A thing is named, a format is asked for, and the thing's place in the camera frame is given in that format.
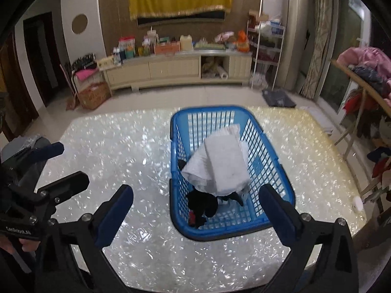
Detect black plush toy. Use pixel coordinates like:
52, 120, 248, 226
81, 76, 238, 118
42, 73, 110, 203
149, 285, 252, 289
177, 159, 249, 229

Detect white knitted towel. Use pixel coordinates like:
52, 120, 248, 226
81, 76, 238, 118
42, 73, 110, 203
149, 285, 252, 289
181, 124, 248, 196

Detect white quilted cloth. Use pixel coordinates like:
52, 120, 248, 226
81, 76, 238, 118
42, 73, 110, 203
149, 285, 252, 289
204, 134, 250, 197

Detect person hand holding gripper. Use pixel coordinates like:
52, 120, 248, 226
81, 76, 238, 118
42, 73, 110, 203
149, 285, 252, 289
0, 235, 40, 254

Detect grey chair with cloth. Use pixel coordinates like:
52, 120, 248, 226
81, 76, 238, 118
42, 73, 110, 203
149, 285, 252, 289
0, 134, 53, 190

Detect small white round puck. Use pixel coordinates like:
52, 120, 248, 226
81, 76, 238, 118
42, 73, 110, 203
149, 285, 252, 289
352, 196, 364, 213

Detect cardboard box on floor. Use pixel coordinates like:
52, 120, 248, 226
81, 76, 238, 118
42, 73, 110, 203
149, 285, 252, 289
78, 82, 111, 110

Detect pink stool cushion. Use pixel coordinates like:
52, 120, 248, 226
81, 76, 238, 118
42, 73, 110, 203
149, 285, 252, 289
75, 68, 99, 81

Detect blue plastic laundry basket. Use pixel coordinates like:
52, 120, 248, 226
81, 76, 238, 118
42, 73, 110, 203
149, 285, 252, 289
170, 106, 296, 241

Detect dark floor mat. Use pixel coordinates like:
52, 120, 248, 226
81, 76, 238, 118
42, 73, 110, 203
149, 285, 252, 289
262, 89, 296, 108

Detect wooden curved rack table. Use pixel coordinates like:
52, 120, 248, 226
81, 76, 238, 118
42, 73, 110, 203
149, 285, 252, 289
331, 59, 390, 160

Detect cream TV cabinet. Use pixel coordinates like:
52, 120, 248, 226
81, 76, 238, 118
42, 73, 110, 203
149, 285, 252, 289
102, 50, 252, 92

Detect pink clothes pile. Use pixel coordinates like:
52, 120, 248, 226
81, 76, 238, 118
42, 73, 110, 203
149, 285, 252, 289
337, 47, 390, 99

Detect white paper roll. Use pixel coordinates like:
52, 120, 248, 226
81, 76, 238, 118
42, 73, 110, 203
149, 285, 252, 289
216, 66, 229, 79

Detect yellow cloth covered television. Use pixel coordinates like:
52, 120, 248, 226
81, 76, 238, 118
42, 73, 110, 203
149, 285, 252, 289
129, 0, 233, 26

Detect white metal shelf rack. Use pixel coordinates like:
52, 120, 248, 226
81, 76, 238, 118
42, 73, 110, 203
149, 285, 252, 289
246, 14, 286, 89

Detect orange snack bag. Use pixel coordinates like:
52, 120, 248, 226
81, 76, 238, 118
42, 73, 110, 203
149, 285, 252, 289
236, 31, 250, 52

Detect silver standing air conditioner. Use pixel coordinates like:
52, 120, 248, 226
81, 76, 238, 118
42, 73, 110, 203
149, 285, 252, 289
276, 0, 309, 91

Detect patterned beige curtain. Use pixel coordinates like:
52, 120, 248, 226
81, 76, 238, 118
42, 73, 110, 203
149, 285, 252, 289
300, 0, 333, 99

